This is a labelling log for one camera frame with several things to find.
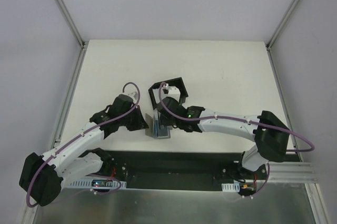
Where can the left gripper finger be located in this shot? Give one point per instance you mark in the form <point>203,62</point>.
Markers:
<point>139,119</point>
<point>132,126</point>

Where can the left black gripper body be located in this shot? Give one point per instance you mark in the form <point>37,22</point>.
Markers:
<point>140,120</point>

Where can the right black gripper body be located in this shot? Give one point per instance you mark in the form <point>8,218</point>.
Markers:
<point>163,118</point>

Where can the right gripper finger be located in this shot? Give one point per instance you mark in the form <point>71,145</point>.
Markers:
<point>157,119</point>
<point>168,125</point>

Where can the grey leather card holder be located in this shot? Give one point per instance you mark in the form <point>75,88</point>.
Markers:
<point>162,133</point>

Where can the black plastic card box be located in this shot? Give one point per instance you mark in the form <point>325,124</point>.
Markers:
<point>179,93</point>

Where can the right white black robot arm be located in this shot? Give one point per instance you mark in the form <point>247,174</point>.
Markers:
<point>266,132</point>

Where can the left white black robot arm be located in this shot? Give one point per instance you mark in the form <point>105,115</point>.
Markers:
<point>44,176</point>

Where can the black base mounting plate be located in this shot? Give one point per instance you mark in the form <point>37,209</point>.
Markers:
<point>184,171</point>

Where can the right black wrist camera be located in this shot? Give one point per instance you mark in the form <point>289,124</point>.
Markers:
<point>173,106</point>

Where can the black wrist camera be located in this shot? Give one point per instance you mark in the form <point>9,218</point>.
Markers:
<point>121,104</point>
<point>173,106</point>

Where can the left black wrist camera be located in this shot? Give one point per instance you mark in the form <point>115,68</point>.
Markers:
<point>121,104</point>

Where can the right white cable duct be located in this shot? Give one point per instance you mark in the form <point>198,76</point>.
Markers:
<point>231,187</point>

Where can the right aluminium frame post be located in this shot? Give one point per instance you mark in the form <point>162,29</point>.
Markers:
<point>282,24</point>

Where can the aluminium frame post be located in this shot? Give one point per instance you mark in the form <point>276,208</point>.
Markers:
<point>70,22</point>
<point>282,24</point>

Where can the left aluminium frame post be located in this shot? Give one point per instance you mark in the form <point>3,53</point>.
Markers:
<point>70,22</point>

